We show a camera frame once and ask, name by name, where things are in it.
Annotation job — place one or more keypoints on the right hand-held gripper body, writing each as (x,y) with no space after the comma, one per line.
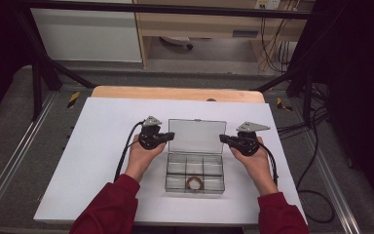
(248,144)

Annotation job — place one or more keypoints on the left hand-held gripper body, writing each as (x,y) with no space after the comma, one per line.
(149,138)

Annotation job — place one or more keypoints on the clear plastic compartment box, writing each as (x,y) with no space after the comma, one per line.
(194,143)

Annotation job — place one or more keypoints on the person's left hand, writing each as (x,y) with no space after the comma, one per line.
(142,161)

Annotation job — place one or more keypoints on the person's right hand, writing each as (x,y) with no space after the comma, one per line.
(259,169)

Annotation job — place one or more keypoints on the wooden table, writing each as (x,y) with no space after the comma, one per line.
(175,93)

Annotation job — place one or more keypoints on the white table board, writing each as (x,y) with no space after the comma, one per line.
(104,146)

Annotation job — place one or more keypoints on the yellow black striped tape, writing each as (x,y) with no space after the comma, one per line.
(284,105)
(73,99)

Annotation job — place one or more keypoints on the white chair base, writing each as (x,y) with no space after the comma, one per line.
(175,40)

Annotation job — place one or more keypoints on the wooden desk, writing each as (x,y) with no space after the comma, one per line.
(201,24)

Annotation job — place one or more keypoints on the white cabinet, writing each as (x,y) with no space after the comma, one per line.
(84,35)

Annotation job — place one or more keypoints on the aluminium floor rail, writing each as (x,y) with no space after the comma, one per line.
(334,188)
(16,152)

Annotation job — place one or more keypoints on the black metal frame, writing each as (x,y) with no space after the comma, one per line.
(175,9)

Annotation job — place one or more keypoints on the white wall socket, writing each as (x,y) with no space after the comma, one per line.
(268,4)

